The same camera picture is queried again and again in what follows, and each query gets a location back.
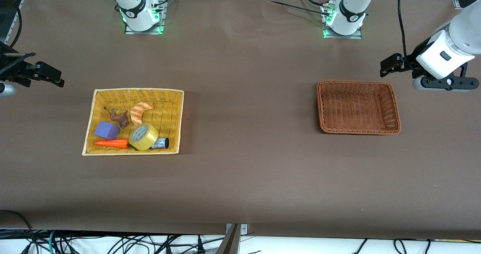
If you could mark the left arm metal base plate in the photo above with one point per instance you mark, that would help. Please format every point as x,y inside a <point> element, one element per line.
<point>353,37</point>

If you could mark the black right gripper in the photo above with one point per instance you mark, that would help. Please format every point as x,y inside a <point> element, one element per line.
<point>11,70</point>

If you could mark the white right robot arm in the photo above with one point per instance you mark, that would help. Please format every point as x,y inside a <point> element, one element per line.
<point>139,17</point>

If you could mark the orange toy carrot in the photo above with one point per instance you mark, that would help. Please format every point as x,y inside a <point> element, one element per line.
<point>112,143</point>

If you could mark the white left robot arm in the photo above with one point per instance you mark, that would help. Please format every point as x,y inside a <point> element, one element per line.
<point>351,21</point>

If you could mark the metal bracket post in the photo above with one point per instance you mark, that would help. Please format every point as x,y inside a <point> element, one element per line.
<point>233,242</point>

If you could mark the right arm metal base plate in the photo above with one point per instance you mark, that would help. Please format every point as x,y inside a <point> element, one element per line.
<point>144,32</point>

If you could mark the small metal corner bracket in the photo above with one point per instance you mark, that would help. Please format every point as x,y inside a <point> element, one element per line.
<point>457,3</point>

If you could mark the purple cube block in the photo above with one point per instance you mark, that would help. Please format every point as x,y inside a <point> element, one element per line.
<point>106,130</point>

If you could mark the brown toy animal figure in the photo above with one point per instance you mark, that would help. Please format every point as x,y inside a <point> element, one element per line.
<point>121,118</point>

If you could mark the brown wicker basket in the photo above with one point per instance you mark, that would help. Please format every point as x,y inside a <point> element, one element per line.
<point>357,107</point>

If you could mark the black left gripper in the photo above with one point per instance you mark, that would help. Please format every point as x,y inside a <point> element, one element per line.
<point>409,62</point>

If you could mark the yellow wicker basket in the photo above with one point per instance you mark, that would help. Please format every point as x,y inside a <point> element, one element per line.
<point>167,107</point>

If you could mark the yellow packing tape roll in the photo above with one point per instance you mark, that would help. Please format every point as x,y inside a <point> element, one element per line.
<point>149,140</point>

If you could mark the toy croissant bread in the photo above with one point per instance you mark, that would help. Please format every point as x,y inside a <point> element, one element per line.
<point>137,113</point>

